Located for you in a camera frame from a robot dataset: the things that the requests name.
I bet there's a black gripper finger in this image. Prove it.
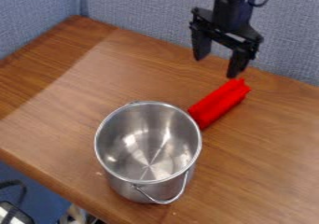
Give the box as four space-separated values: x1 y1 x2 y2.
227 43 259 78
190 23 212 61

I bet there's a red rectangular block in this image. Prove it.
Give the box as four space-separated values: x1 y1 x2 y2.
188 78 251 129

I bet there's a grey box under table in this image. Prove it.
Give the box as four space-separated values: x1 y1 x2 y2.
0 202 35 224

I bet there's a black cable under table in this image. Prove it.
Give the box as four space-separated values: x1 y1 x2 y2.
0 179 28 224

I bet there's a metal pot with handle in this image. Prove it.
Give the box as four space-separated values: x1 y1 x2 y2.
93 101 202 204

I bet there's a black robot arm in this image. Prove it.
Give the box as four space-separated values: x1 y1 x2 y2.
190 0 270 78

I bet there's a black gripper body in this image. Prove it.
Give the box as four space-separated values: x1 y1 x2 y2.
190 0 264 49

